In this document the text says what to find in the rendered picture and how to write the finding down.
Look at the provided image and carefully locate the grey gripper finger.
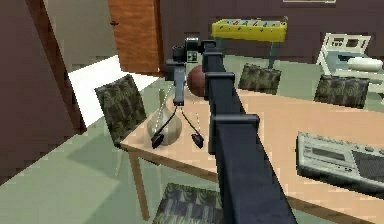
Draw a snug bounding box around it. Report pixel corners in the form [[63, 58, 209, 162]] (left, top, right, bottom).
[[150, 105, 178, 150], [179, 105, 205, 150]]

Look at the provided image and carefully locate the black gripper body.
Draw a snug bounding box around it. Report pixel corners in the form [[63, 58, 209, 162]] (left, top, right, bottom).
[[165, 45, 187, 107]]

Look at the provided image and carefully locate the grey green vase jar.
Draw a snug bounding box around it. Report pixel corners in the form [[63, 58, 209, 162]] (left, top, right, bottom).
[[146, 87, 184, 146]]

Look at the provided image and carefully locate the green patterned dining chair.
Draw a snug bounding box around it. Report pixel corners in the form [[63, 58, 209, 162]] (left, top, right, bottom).
[[237, 63, 283, 96], [152, 182, 225, 224], [313, 73, 371, 110], [94, 73, 148, 149]]

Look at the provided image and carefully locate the brown basketball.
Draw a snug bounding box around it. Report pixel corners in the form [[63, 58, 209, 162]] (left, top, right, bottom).
[[186, 64, 208, 98]]

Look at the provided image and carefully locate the orange wooden room door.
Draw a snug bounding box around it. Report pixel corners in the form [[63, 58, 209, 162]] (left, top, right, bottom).
[[107, 0, 165, 76]]

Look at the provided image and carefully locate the yellow foosball table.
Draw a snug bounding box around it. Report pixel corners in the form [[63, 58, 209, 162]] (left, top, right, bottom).
[[210, 16, 289, 70]]

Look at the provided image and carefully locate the light wooden dining table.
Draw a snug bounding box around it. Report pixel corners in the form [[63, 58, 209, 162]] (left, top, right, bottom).
[[119, 87, 384, 224]]

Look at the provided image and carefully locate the grey radio cassette player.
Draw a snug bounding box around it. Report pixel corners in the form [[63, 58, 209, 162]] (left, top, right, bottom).
[[296, 131, 384, 194]]

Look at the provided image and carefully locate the white pillow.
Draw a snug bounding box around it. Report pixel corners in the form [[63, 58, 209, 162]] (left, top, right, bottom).
[[347, 56, 384, 73]]

